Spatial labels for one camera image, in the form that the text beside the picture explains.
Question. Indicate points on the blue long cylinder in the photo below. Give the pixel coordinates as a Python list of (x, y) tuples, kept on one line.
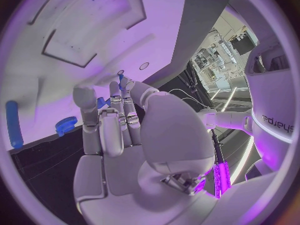
[(14, 123)]

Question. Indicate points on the blue peg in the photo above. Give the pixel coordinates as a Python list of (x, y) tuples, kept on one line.
[(121, 80)]

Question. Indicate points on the glowing light bar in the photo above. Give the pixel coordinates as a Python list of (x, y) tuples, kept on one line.
[(221, 180)]

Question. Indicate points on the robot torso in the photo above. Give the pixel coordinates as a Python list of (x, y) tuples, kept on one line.
[(272, 101)]

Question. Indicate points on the black screen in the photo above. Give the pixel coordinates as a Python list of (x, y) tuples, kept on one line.
[(243, 43)]

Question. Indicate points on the blue block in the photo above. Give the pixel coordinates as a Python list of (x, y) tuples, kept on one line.
[(102, 102)]

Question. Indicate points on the white task board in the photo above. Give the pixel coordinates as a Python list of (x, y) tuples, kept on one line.
[(98, 31)]

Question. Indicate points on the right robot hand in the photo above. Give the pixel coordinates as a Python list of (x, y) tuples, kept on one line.
[(164, 135)]

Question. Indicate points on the blue gear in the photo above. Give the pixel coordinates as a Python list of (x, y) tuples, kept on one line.
[(66, 124)]

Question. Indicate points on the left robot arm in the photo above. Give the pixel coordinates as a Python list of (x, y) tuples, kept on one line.
[(229, 119)]

